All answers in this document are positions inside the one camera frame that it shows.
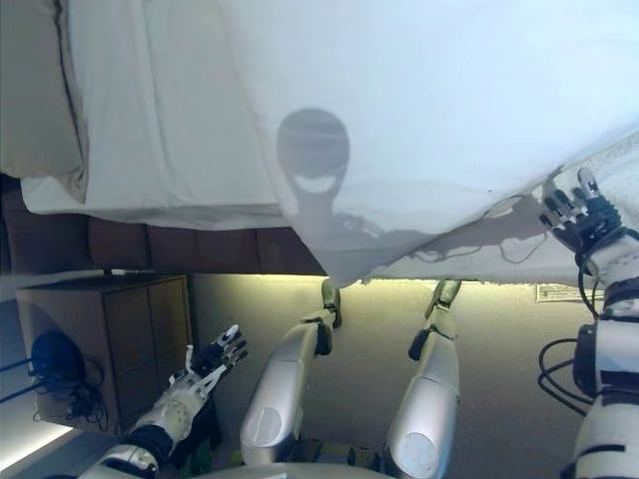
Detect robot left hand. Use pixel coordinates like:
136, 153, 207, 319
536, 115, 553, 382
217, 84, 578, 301
169, 323, 250, 400

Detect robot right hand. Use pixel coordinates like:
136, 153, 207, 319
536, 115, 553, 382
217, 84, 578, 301
537, 168, 625, 253

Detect white duvet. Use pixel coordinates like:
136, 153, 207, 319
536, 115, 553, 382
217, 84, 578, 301
219, 0, 639, 290

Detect silver robot left leg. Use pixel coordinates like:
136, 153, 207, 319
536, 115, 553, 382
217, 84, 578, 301
239, 278, 343, 468

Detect wooden nightstand with doors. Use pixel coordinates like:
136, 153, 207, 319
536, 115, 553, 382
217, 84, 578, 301
14, 272, 195, 433

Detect large beige pillow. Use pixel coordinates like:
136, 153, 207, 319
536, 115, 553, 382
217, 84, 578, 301
0, 0, 91, 205

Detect brown upholstered bed frame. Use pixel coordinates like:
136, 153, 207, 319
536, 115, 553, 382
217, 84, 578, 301
0, 172, 330, 278

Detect tangled black cables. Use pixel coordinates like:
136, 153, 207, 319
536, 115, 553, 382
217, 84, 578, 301
0, 358, 109, 430

